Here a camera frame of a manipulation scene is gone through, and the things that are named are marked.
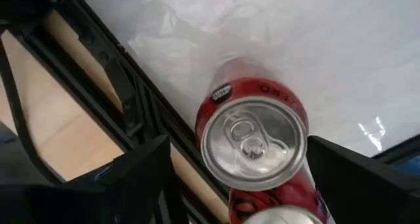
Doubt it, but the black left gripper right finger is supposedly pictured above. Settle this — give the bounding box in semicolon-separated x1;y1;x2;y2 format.
306;135;420;224

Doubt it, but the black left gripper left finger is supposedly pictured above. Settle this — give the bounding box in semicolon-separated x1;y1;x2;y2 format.
0;134;188;224

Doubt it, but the teal plastic bin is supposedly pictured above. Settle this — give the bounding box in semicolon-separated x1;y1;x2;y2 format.
372;141;420;177

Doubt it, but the red Zero soda can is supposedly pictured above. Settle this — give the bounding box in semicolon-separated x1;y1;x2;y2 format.
228;161;335;224
195;58;310;192

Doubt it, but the black aluminium table frame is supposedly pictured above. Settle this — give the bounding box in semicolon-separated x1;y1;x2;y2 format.
0;0;230;224

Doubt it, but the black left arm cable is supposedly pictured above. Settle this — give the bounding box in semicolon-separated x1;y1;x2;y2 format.
0;36;66;185

